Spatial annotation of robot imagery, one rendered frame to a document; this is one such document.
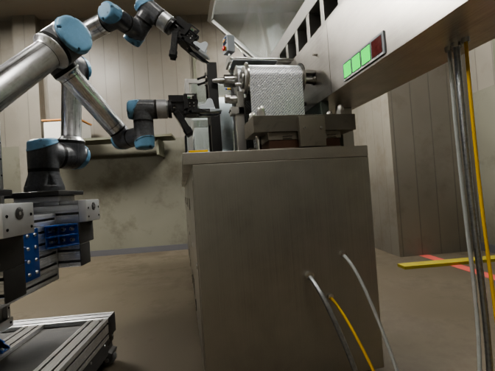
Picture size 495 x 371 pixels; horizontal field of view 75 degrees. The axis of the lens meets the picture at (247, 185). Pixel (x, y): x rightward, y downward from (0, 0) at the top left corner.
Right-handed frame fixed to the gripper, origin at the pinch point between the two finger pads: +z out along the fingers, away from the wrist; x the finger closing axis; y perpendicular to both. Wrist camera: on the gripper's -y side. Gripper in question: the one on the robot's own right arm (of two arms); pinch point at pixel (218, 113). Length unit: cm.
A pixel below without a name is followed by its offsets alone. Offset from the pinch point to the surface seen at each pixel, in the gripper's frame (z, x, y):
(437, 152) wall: 240, 150, -6
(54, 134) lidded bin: -168, 309, 56
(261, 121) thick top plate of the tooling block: 12.5, -19.8, -8.0
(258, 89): 17.4, -0.2, 9.9
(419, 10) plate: 46, -60, 11
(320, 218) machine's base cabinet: 30, -26, -44
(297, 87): 35.2, -0.2, 10.5
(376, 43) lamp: 45, -42, 10
